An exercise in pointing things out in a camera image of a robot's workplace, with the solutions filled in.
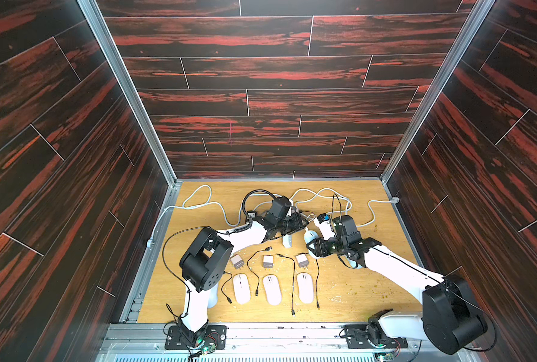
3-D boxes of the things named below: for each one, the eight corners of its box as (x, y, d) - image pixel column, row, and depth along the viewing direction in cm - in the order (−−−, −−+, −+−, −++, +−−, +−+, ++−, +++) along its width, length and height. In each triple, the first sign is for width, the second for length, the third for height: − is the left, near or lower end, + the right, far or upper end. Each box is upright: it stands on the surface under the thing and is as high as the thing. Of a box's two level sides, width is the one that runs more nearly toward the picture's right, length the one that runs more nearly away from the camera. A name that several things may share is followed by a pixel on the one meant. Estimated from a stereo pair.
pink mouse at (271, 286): (268, 307, 82) (268, 305, 80) (262, 278, 88) (262, 276, 87) (284, 303, 83) (284, 301, 81) (276, 275, 89) (276, 273, 88)
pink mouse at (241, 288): (235, 306, 82) (235, 304, 80) (232, 276, 89) (232, 274, 88) (252, 302, 83) (251, 301, 81) (248, 273, 90) (247, 271, 88)
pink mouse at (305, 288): (299, 303, 83) (300, 301, 81) (297, 275, 89) (297, 273, 87) (314, 303, 82) (315, 301, 81) (310, 275, 89) (311, 273, 87)
